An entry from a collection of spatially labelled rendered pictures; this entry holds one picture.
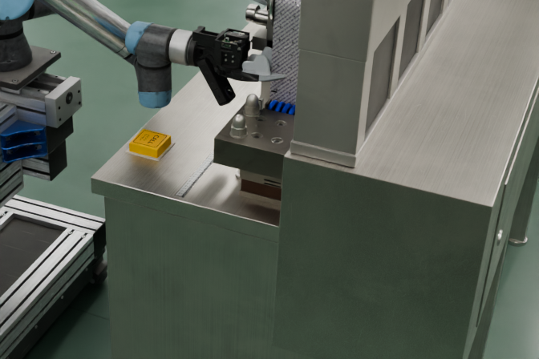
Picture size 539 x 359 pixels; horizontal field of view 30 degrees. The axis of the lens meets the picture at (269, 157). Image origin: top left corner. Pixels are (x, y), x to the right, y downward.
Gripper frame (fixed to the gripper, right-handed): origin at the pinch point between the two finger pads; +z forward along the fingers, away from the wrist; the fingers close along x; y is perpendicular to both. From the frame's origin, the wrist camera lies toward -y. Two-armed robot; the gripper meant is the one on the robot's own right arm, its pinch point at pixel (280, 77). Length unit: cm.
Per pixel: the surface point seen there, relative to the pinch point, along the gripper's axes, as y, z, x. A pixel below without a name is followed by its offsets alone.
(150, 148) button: -16.8, -24.2, -13.4
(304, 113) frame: 41, 32, -83
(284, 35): 9.9, 0.5, -0.3
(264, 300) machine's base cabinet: -38.5, 8.4, -25.9
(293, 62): 4.1, 2.8, -0.3
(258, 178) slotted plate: -13.6, 3.2, -18.9
